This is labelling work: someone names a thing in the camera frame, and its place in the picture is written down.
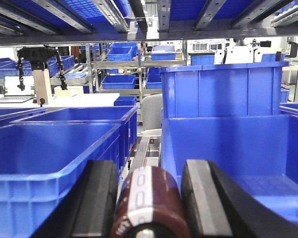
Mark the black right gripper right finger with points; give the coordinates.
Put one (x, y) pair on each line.
(217, 207)

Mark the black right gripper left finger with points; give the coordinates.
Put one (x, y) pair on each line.
(87, 210)

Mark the blue open-front bin right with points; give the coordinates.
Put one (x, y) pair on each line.
(259, 152)

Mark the blue bin front left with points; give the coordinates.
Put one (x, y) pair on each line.
(40, 163)

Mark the blue bin behind left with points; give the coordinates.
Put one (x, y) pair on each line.
(125, 116)

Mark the tall blue bin behind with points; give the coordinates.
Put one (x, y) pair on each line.
(223, 90)

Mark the metal shelf rack overhead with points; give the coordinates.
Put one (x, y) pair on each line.
(36, 22)

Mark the grey chair back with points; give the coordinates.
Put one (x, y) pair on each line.
(151, 111)

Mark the laptop on white table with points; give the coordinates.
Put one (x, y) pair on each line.
(12, 91)

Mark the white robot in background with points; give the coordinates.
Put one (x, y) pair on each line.
(241, 53)

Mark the black camera rig wooden post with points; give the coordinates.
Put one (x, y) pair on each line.
(38, 58)

